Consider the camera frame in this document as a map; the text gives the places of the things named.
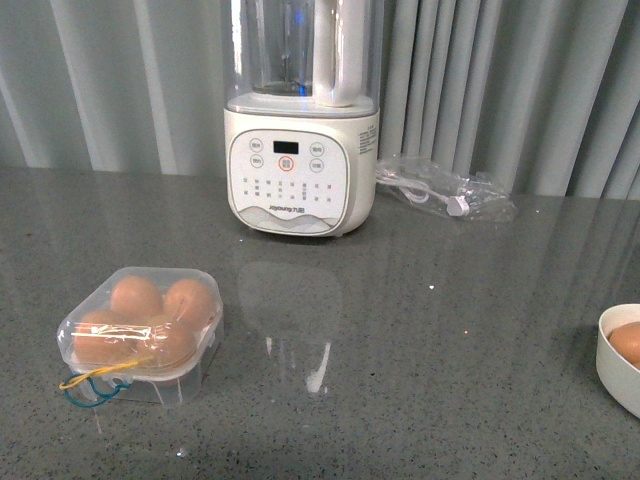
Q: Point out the brown egg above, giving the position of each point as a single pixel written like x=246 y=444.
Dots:
x=136 y=296
x=168 y=342
x=626 y=342
x=191 y=303
x=99 y=338

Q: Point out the clear plastic egg box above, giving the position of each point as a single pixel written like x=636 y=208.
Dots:
x=169 y=387

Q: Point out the brown egg in box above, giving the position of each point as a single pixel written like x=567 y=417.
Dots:
x=191 y=303
x=136 y=296
x=99 y=338

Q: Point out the clear plastic bag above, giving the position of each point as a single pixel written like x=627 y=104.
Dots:
x=431 y=188

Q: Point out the white Joyoung blender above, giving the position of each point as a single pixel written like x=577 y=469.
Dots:
x=301 y=113

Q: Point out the blue rubber band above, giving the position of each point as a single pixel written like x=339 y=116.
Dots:
x=96 y=396

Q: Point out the yellow rubber band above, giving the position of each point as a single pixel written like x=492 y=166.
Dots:
x=122 y=373

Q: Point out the white bowl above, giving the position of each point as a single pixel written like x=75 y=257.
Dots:
x=619 y=377

